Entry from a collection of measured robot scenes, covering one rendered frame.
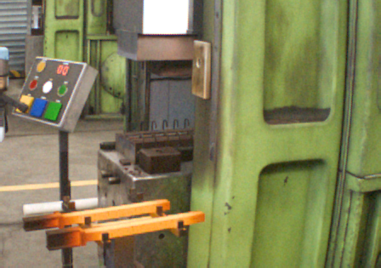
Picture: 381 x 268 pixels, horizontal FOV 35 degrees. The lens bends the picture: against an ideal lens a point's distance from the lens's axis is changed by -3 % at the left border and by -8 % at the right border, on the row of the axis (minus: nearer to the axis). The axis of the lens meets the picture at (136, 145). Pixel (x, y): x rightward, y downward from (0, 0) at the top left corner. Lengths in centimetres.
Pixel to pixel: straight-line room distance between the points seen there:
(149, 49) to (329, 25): 61
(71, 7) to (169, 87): 463
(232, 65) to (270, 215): 54
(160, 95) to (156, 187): 50
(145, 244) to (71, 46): 508
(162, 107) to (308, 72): 69
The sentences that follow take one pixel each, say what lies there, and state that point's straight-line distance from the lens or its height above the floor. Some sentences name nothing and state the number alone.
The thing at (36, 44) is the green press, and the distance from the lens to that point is 721.
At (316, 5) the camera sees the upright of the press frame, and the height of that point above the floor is 150.
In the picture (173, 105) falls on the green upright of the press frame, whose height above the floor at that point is 106.
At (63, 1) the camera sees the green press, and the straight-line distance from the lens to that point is 700.
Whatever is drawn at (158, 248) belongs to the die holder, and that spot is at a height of 66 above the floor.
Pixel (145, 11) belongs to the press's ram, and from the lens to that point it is 204.
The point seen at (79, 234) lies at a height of 93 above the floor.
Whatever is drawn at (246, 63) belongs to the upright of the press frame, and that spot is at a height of 131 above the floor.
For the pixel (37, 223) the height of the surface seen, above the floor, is 92.
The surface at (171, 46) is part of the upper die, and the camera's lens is 214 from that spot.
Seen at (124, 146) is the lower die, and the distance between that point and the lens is 226.
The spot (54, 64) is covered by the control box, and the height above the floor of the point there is 118.
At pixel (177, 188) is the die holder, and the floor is 87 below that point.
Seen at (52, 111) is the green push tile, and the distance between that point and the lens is 258.
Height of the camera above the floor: 153
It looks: 15 degrees down
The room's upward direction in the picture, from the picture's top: 1 degrees clockwise
